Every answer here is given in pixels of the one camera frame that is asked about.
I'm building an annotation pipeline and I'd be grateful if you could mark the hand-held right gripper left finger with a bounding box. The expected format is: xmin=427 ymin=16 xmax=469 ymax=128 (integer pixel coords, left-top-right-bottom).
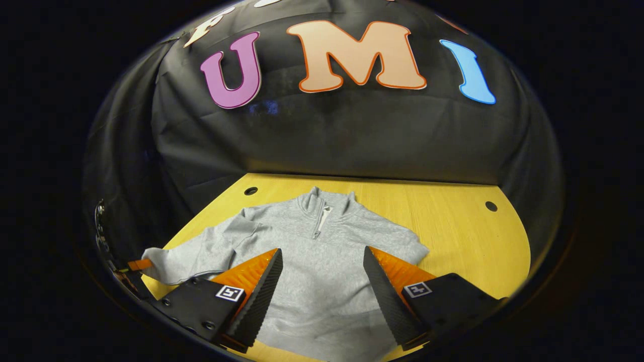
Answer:
xmin=148 ymin=247 xmax=283 ymax=353

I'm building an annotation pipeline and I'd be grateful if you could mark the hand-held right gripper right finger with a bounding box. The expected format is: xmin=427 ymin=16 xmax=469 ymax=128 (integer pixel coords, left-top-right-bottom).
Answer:
xmin=363 ymin=245 xmax=509 ymax=351

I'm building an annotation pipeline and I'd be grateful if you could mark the grey zip sweatshirt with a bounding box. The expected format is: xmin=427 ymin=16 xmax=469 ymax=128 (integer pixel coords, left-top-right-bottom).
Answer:
xmin=141 ymin=186 xmax=430 ymax=362

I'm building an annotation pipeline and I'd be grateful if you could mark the black backdrop cloth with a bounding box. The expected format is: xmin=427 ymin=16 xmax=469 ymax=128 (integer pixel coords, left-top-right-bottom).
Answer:
xmin=83 ymin=0 xmax=563 ymax=297

